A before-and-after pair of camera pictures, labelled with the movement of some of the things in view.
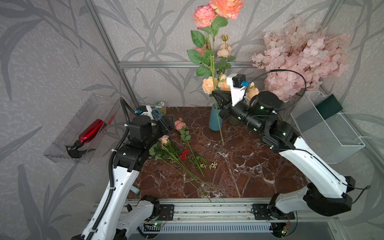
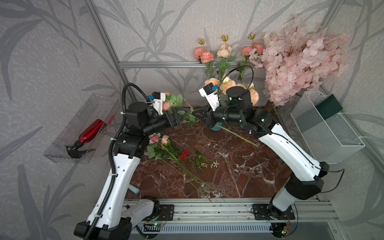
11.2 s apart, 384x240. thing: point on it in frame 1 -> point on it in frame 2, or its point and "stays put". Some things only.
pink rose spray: x=181 y=126 -> x=170 y=101
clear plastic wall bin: x=81 y=139 stays put
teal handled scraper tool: x=135 y=189 stays put
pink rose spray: x=211 y=18 -> x=245 y=51
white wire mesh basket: x=332 y=139 stays put
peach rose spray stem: x=224 y=52 stays put
